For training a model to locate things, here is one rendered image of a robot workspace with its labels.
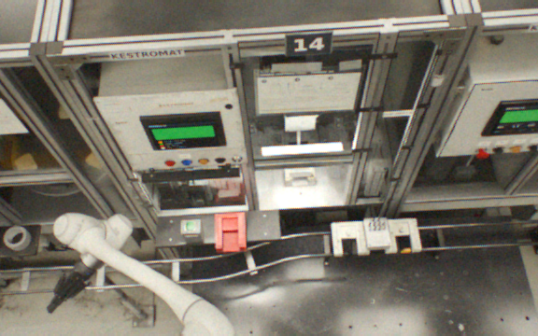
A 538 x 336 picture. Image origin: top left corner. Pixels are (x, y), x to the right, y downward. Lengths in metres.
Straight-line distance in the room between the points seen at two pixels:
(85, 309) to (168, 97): 2.01
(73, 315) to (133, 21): 2.20
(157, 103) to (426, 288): 1.51
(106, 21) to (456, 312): 1.86
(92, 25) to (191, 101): 0.34
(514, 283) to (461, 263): 0.23
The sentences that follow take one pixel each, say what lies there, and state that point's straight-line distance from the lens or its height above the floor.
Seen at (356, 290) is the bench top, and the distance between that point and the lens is 2.57.
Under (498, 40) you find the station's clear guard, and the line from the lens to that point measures 1.67.
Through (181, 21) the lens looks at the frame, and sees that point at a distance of 1.57.
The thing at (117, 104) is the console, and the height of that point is 1.80.
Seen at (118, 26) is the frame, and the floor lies 2.01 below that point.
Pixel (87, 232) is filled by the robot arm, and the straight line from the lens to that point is 1.92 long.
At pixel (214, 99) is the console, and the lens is 1.66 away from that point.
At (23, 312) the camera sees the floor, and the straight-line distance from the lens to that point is 3.57.
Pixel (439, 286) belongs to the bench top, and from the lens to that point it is 2.64.
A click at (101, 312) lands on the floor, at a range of 3.40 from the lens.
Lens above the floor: 3.15
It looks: 63 degrees down
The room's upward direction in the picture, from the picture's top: 6 degrees counter-clockwise
